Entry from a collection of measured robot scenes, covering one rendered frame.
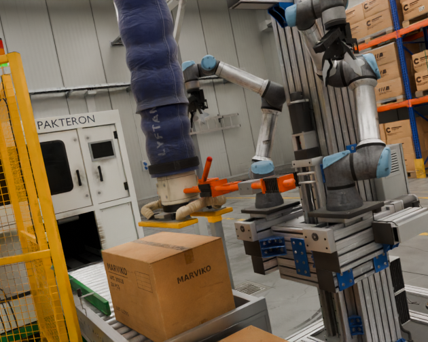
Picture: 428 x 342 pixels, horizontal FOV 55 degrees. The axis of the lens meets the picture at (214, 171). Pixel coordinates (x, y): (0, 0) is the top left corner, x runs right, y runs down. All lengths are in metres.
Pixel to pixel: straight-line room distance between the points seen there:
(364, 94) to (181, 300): 1.20
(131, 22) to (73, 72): 9.42
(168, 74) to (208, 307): 1.09
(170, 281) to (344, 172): 0.89
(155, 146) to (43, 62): 9.48
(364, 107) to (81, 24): 10.30
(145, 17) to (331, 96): 0.90
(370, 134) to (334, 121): 0.28
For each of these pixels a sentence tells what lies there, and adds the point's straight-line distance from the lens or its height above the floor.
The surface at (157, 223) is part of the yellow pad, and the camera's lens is 1.75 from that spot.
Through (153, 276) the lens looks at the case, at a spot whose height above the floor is 0.89.
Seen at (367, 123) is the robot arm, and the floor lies 1.37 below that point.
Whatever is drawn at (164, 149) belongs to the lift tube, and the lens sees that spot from 1.72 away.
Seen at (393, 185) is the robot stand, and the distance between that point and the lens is 2.21.
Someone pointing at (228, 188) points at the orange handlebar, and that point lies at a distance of 1.50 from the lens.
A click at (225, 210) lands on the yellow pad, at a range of 1.76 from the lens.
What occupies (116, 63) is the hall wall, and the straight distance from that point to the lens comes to 11.59.
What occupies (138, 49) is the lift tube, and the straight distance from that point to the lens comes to 1.78.
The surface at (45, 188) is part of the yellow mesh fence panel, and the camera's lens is 2.42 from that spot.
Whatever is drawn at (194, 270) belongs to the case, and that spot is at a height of 0.84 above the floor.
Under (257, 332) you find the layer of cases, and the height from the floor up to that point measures 0.54.
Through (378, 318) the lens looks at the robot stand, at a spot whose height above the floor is 0.43.
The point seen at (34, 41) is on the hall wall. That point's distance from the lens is 11.24.
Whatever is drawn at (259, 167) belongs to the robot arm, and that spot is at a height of 1.24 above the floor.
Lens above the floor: 1.38
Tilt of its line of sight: 3 degrees down
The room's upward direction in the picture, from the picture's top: 11 degrees counter-clockwise
